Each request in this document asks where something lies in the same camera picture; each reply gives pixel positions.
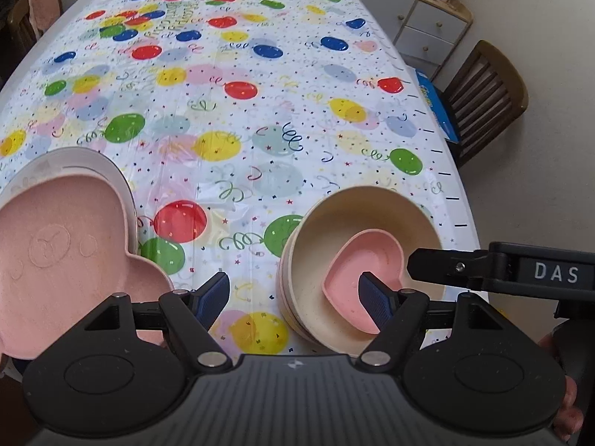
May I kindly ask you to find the white drawer cabinet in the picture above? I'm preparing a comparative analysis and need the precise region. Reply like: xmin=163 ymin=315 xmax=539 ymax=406
xmin=360 ymin=0 xmax=473 ymax=80

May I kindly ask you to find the blue white cardboard box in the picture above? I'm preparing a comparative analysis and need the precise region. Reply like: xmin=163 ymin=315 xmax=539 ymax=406
xmin=415 ymin=70 xmax=460 ymax=144

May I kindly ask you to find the pink towel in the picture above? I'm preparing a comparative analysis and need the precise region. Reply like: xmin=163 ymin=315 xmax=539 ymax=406
xmin=27 ymin=0 xmax=62 ymax=39

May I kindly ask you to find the person's right hand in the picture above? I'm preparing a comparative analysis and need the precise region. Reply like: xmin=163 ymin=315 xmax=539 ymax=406
xmin=538 ymin=332 xmax=584 ymax=443

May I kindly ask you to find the pink bear-shaped divided plate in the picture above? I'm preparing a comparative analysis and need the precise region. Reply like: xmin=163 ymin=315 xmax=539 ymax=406
xmin=1 ymin=174 xmax=173 ymax=361

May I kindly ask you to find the balloon pattern tablecloth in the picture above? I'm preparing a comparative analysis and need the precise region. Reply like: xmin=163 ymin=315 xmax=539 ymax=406
xmin=1 ymin=0 xmax=478 ymax=355

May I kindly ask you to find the wooden chair with pink towel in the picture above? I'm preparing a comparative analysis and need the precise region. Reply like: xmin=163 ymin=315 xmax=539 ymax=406
xmin=7 ymin=0 xmax=39 ymax=58

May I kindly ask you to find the cream round bowl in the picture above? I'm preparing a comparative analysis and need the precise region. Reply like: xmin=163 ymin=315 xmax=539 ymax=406
xmin=284 ymin=186 xmax=445 ymax=356

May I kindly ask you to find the pink heart-shaped small dish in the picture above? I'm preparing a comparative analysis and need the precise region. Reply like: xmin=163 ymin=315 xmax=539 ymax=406
xmin=322 ymin=229 xmax=411 ymax=336

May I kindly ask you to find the wooden chair right side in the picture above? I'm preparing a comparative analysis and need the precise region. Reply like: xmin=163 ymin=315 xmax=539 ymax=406
xmin=439 ymin=41 xmax=528 ymax=167

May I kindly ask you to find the pink round bowl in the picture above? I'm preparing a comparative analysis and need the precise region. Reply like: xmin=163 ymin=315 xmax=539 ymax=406
xmin=275 ymin=230 xmax=320 ymax=345

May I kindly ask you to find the white plate near left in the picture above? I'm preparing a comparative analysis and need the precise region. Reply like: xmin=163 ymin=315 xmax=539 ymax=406
xmin=1 ymin=147 xmax=138 ymax=254

